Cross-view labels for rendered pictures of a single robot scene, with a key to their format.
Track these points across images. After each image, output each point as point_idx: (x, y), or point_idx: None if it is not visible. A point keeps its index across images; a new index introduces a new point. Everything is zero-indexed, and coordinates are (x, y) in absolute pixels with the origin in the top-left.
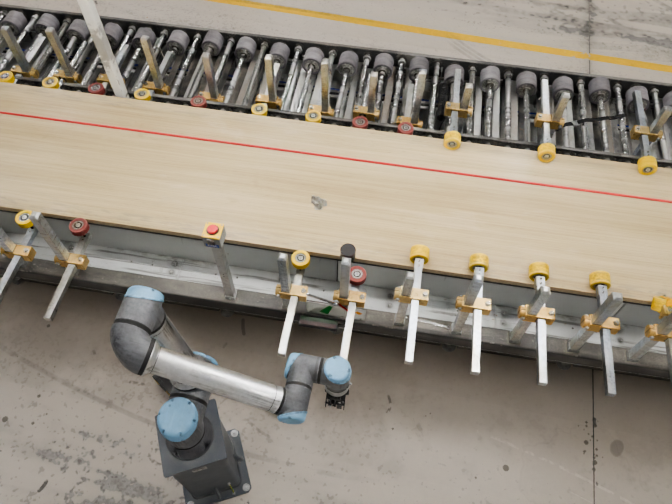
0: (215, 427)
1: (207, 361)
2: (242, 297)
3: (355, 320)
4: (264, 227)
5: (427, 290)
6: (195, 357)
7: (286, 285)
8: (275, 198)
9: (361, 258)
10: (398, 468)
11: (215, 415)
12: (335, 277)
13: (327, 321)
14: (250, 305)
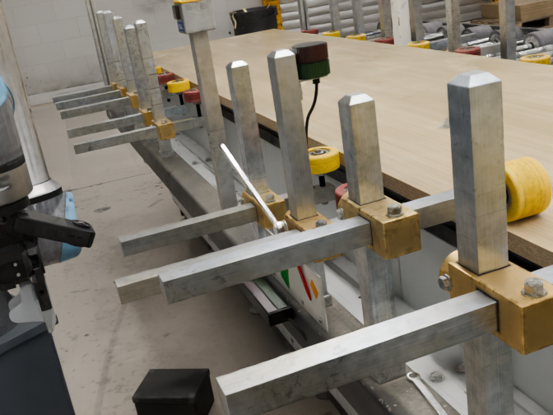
0: (2, 338)
1: (61, 206)
2: (237, 226)
3: (314, 323)
4: (336, 124)
5: (413, 212)
6: (27, 153)
7: (245, 165)
8: (403, 109)
9: (404, 180)
10: None
11: (25, 328)
12: (398, 283)
13: (274, 298)
14: (230, 236)
